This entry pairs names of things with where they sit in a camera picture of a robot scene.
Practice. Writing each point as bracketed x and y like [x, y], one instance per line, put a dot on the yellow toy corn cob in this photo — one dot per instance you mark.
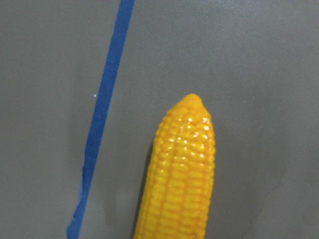
[180, 177]

